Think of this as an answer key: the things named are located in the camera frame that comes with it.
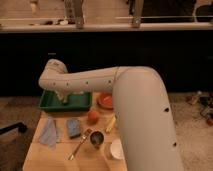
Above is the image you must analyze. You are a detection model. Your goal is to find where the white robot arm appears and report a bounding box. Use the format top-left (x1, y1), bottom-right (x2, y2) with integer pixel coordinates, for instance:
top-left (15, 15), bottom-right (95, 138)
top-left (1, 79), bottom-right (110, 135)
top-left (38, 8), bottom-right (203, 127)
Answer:
top-left (38, 59), bottom-right (184, 171)

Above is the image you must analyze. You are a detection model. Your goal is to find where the green plastic tray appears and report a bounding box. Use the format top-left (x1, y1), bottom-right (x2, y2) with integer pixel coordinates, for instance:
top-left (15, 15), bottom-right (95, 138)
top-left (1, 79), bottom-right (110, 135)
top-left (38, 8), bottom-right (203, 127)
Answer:
top-left (39, 91), bottom-right (92, 112)

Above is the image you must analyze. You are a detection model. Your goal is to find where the blue sponge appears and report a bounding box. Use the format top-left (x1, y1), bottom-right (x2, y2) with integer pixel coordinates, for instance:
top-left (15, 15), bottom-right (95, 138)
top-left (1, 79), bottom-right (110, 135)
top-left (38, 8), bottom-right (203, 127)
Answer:
top-left (67, 119), bottom-right (81, 138)

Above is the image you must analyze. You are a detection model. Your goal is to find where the red tomato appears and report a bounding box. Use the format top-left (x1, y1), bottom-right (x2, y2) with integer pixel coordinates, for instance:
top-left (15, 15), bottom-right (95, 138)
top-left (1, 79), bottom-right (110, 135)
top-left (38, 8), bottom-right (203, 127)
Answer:
top-left (87, 110), bottom-right (100, 123)

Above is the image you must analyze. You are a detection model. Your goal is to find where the orange plate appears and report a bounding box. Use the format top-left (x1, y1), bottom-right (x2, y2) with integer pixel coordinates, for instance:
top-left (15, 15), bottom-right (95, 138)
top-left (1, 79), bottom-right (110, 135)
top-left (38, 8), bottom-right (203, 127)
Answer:
top-left (97, 93), bottom-right (113, 109)

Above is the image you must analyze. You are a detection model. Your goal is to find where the light blue cloth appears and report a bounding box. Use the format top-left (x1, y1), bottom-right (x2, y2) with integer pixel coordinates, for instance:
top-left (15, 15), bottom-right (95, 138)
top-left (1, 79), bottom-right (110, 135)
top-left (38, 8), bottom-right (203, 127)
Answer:
top-left (38, 117), bottom-right (62, 148)

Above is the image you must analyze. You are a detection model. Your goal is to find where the black chair base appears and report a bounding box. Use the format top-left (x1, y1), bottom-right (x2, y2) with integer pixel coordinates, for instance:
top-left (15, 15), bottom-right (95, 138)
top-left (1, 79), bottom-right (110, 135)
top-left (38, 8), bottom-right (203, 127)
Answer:
top-left (0, 122), bottom-right (28, 135)

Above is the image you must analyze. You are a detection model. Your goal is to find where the small metal cup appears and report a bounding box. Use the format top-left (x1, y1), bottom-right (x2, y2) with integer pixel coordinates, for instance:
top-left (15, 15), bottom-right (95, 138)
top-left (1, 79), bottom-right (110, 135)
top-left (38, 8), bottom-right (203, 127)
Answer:
top-left (90, 131), bottom-right (104, 149)

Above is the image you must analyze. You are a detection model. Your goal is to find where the yellow corn cob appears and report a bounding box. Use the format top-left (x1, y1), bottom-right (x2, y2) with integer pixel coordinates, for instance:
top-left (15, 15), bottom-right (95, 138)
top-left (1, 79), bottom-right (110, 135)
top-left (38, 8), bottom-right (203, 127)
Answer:
top-left (105, 116), bottom-right (116, 133)

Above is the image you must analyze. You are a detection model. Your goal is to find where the metal spoon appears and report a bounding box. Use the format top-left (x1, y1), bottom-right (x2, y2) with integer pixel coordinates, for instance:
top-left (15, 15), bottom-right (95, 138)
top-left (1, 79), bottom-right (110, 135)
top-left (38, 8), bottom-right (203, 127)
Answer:
top-left (68, 129), bottom-right (92, 160)

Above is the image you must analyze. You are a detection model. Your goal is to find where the white bowl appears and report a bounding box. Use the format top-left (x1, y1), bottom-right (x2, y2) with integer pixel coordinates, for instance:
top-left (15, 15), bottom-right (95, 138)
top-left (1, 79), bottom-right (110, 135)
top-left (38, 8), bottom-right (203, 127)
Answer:
top-left (110, 139), bottom-right (124, 160)

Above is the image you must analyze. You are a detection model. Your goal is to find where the clutter on floor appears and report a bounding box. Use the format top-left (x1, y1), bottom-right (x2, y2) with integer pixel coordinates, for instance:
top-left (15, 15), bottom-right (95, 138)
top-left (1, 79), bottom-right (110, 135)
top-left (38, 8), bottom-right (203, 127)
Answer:
top-left (187, 91), bottom-right (213, 126)

